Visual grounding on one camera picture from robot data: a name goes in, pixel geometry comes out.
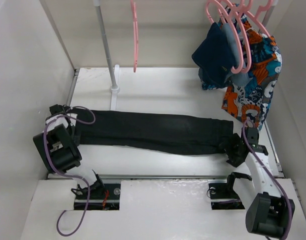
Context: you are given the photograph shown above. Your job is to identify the pink hanger back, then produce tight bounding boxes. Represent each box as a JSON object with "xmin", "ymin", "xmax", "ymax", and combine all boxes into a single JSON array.
[{"xmin": 238, "ymin": 0, "xmax": 271, "ymax": 36}]

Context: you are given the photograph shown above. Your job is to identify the grey blue garment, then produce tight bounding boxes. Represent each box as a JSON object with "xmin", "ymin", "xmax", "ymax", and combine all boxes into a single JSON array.
[{"xmin": 221, "ymin": 23, "xmax": 249, "ymax": 87}]

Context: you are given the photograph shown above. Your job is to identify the grey rack pole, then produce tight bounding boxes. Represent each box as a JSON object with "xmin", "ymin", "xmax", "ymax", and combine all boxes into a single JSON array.
[
  {"xmin": 256, "ymin": 0, "xmax": 279, "ymax": 37},
  {"xmin": 93, "ymin": 0, "xmax": 120, "ymax": 92}
]

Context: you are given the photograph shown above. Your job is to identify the navy blue shorts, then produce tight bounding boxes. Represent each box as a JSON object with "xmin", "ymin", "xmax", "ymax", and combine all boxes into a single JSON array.
[{"xmin": 191, "ymin": 22, "xmax": 237, "ymax": 90}]

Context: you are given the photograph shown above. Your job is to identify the colourful patterned shorts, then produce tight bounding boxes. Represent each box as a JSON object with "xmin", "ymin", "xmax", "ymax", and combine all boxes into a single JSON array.
[{"xmin": 209, "ymin": 4, "xmax": 283, "ymax": 130}]

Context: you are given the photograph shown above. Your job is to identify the grey rack pole left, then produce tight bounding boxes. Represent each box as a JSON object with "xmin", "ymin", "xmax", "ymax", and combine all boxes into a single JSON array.
[{"xmin": 93, "ymin": 0, "xmax": 120, "ymax": 92}]

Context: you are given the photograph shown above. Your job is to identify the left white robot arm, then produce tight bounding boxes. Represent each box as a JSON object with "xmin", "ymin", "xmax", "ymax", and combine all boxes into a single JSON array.
[{"xmin": 33, "ymin": 104, "xmax": 96, "ymax": 174}]

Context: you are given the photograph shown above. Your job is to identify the pink hanger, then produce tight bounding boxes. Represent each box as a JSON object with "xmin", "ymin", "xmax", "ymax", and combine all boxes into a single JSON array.
[
  {"xmin": 218, "ymin": 0, "xmax": 253, "ymax": 74},
  {"xmin": 130, "ymin": 0, "xmax": 139, "ymax": 73},
  {"xmin": 205, "ymin": 0, "xmax": 251, "ymax": 75},
  {"xmin": 238, "ymin": 0, "xmax": 271, "ymax": 36}
]

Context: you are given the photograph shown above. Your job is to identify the grey rack pole right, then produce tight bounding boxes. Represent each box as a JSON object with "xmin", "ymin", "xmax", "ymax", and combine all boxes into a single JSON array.
[{"xmin": 256, "ymin": 0, "xmax": 279, "ymax": 37}]

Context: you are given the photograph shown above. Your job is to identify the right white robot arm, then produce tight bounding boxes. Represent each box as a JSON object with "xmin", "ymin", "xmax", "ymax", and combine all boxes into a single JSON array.
[{"xmin": 221, "ymin": 125, "xmax": 295, "ymax": 240}]

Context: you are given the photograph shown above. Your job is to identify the white rack base foot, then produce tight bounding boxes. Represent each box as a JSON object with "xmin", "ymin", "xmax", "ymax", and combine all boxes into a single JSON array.
[{"xmin": 110, "ymin": 64, "xmax": 120, "ymax": 111}]

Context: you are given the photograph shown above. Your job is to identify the pink hanger front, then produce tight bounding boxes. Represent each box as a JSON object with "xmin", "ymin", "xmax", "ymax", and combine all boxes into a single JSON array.
[{"xmin": 205, "ymin": 0, "xmax": 251, "ymax": 75}]

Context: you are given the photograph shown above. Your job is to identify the black trousers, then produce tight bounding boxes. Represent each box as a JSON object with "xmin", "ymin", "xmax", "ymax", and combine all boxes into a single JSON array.
[{"xmin": 72, "ymin": 109, "xmax": 234, "ymax": 156}]

